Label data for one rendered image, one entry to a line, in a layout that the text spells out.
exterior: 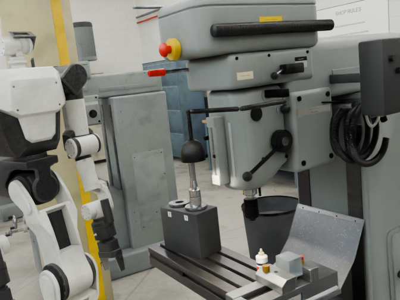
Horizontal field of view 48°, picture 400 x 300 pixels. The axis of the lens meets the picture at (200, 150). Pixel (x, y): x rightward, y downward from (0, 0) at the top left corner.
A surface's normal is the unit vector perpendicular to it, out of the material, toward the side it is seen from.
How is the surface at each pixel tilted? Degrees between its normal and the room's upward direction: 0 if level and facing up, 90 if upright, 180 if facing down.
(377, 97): 90
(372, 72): 90
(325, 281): 90
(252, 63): 90
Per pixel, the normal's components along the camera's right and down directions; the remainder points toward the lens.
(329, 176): -0.83, 0.18
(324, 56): 0.55, 0.08
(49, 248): -0.61, 0.20
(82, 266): 0.68, -0.38
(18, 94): 0.79, 0.02
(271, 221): -0.19, 0.25
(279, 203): -0.41, 0.13
